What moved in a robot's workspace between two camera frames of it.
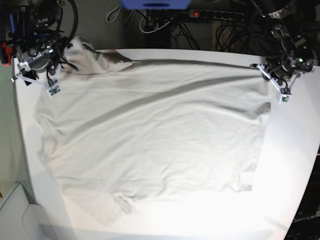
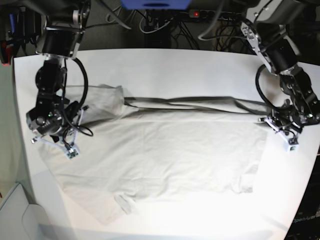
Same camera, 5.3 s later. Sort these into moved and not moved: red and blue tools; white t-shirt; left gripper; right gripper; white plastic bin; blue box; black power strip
Moved: white t-shirt; right gripper; left gripper
Not moved: black power strip; white plastic bin; blue box; red and blue tools
